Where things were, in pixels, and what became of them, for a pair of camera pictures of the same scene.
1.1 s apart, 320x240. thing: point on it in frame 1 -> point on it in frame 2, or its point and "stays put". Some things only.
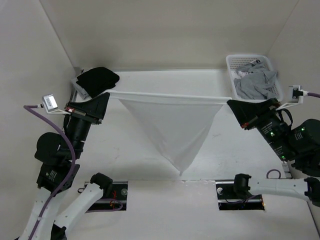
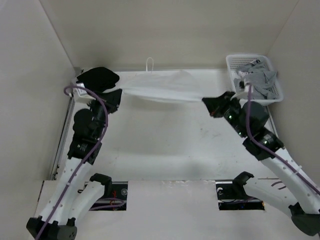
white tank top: (177, 124) -> (182, 86)
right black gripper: (248, 112) -> (215, 105)
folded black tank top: (95, 80) stays put
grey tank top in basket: (254, 84) stays put
